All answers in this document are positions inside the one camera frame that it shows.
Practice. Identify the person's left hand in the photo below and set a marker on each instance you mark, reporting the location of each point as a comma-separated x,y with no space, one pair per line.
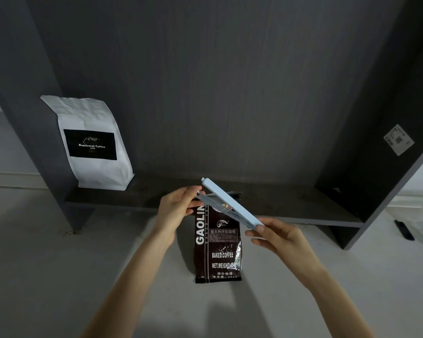
172,211

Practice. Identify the person's right hand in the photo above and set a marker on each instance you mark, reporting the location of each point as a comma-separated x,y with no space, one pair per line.
289,246

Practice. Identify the dark brown coffee bag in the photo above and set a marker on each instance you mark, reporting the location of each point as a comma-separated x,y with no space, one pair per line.
218,244

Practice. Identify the light blue sealing clip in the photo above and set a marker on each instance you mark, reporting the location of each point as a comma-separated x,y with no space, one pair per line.
239,209

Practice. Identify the dark grey wooden shelf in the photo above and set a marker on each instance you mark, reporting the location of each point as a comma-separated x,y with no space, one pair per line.
215,84

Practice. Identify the person's left forearm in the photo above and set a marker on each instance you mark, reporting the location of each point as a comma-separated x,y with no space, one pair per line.
127,292

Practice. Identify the person's right forearm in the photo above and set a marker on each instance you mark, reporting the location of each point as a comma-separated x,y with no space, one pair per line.
338,309

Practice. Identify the white bag with black label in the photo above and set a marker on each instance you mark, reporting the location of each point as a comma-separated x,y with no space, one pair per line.
98,172

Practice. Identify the black remote control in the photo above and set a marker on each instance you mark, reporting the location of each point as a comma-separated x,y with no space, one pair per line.
404,230

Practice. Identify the white sticker label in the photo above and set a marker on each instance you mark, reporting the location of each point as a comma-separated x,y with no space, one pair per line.
398,140

